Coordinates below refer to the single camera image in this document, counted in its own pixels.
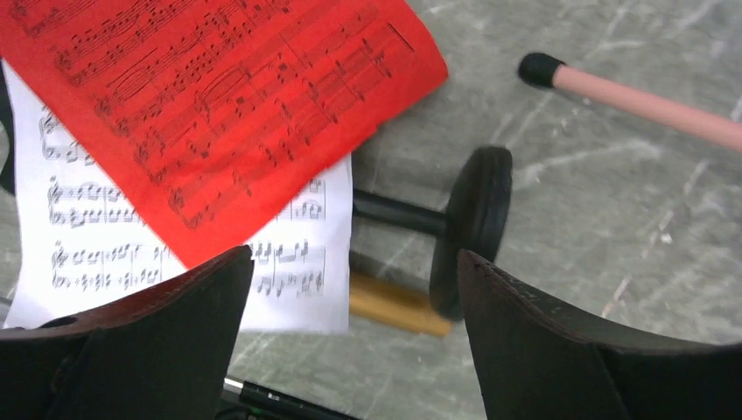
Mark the white sheet music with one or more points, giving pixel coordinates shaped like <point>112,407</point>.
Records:
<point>83,245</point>

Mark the black round-base stand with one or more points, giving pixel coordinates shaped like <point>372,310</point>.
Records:
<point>474,219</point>

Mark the pink music stand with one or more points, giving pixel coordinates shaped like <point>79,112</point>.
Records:
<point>544,71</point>

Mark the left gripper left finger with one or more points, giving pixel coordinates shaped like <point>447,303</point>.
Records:
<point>160,353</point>

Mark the gold metal tube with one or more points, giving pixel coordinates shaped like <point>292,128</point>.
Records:
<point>394,305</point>

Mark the red sheet music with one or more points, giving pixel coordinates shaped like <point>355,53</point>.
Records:
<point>210,116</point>

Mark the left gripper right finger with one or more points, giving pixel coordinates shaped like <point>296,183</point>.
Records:
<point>538,357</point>

